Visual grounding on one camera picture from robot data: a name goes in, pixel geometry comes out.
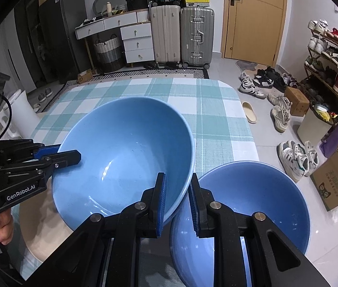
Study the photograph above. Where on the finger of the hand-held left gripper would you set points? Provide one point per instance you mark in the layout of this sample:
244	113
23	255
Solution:
47	151
67	157

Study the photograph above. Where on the plain brown cardboard box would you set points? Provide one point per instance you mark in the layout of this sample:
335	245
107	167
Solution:
296	101

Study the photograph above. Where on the large printed cardboard box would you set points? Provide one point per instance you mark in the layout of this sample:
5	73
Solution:
333	182

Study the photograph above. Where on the large cream plate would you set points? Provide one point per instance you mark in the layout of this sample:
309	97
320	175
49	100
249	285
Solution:
37	233

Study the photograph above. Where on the black refrigerator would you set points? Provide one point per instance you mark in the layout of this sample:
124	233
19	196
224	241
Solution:
58	36

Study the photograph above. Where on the white bottle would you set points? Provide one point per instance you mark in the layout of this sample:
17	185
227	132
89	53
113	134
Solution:
109	9

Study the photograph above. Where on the blue bowl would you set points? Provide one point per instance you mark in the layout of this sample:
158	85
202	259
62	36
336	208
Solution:
246	191
121	155

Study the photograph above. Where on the wooden door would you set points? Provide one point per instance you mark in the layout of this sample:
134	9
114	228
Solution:
255	21

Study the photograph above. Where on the silver suitcase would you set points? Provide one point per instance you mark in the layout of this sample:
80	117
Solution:
197	36

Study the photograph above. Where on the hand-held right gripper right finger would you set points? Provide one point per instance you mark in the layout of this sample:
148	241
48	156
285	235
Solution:
193	209

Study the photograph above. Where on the white dresser with drawers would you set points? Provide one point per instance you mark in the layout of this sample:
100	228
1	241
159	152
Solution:
137	43

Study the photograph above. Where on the small cardboard box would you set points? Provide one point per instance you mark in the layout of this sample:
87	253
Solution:
85	77

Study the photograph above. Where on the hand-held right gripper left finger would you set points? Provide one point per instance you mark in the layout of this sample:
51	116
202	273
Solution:
161	206

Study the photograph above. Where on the beige suitcase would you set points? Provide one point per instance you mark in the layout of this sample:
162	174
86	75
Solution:
166	36

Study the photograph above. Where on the white trash bin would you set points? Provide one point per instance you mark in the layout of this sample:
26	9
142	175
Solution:
312	128

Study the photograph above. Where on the woven laundry basket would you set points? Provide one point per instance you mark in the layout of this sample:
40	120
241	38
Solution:
107	55

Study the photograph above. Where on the teal checked tablecloth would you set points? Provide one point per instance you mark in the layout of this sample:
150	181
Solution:
211	110

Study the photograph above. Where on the grey door mat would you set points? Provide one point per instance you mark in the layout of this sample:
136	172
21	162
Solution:
248	65

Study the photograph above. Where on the scattered shoes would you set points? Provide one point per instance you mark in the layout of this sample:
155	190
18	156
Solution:
279	116

